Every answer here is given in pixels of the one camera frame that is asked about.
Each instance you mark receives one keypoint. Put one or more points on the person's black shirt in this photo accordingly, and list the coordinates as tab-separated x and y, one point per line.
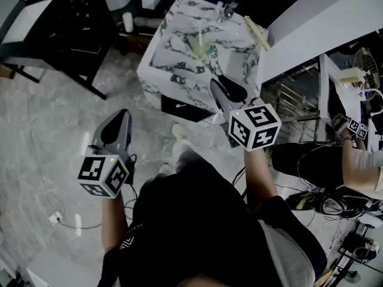
194	220

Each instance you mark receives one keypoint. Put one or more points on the person's right forearm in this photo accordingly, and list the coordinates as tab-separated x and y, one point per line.
258	178

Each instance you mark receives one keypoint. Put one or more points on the person's white shoe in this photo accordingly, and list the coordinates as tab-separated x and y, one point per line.
181	139

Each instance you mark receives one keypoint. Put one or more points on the pale wooden slat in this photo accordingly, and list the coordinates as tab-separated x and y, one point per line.
257	33

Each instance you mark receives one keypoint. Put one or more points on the white toothbrush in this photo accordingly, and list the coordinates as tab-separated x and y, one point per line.
199	36

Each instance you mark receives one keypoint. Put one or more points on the translucent pale cup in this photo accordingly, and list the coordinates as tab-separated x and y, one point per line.
200	50

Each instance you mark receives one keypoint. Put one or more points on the black cabinet panel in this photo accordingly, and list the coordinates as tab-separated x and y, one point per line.
184	109

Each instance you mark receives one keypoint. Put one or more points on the green black device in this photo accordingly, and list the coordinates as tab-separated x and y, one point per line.
300	202

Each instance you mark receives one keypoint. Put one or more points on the small green item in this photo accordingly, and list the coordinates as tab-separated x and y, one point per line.
210	49

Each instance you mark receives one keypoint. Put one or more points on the marble sink counter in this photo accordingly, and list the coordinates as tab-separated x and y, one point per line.
185	70

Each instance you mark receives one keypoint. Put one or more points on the grey white side table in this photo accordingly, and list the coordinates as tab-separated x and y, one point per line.
21	25

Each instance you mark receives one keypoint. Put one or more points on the black wheeled stand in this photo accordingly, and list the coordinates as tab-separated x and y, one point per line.
357	250

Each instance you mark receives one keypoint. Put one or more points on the white power adapter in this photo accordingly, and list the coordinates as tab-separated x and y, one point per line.
56	218

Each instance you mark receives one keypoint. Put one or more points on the black metal shelf rack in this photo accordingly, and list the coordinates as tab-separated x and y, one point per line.
80	37

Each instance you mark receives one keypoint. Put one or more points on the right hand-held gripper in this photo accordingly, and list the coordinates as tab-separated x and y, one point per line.
254	127

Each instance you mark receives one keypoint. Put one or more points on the white long counter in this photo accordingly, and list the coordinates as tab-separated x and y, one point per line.
314	25

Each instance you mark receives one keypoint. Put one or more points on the person's left forearm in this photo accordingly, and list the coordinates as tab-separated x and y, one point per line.
112	220

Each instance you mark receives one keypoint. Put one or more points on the chrome faucet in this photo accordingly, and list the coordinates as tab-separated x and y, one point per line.
226	10

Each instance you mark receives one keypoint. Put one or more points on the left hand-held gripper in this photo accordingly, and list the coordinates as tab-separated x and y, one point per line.
98	172

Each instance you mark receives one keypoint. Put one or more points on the round cage fan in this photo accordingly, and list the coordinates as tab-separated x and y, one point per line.
366	66

